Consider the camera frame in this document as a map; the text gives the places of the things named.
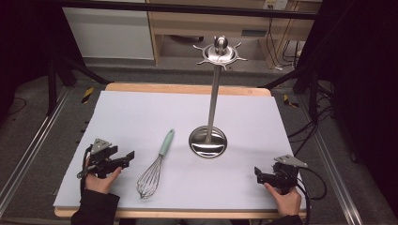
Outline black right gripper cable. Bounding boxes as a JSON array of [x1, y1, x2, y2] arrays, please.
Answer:
[[295, 166, 329, 225]]

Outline black horizontal bar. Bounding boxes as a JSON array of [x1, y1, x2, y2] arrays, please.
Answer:
[[55, 0, 317, 21]]

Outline black floor cables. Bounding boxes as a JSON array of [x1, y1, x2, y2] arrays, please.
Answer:
[[286, 90, 336, 158]]

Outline person's right hand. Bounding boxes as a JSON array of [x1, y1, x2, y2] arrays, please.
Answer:
[[263, 182, 303, 218]]

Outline green-handled wire whisk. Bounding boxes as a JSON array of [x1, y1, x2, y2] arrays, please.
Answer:
[[135, 128, 176, 201]]

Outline person's left hand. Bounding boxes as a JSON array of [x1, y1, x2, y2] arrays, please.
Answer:
[[84, 155, 123, 195]]

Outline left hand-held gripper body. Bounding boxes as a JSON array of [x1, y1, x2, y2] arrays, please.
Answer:
[[77, 138, 124, 180]]

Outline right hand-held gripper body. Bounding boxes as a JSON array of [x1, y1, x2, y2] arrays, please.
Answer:
[[265, 154, 309, 196]]

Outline steel utensil rack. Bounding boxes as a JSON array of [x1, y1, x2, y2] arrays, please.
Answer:
[[188, 35, 248, 159]]

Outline white table mat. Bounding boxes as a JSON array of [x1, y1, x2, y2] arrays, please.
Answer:
[[53, 90, 307, 211]]

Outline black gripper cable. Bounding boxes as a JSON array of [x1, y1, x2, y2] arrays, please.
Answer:
[[79, 145, 94, 196], [295, 166, 329, 225]]

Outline black stand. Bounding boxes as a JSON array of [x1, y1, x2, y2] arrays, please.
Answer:
[[257, 64, 334, 124], [46, 52, 114, 117]]

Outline yellow black tape strip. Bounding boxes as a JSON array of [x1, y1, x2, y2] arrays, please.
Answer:
[[80, 86, 95, 104], [283, 94, 300, 110]]

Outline wooden table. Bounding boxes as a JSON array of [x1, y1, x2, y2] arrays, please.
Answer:
[[54, 82, 308, 220]]

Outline black curtain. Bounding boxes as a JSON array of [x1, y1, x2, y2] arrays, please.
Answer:
[[0, 0, 84, 126], [295, 0, 398, 217]]

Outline white cabinet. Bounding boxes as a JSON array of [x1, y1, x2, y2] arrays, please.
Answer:
[[61, 0, 156, 61]]

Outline metal floor rail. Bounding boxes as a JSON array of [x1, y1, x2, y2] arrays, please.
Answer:
[[296, 93, 364, 225], [0, 86, 71, 218]]

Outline black hanging cables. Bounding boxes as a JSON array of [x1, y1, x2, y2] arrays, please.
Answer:
[[266, 3, 302, 71]]

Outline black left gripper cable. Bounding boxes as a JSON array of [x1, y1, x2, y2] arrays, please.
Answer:
[[79, 145, 94, 196]]

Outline light wooden desk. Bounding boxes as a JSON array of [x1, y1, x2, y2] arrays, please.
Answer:
[[145, 0, 323, 69]]

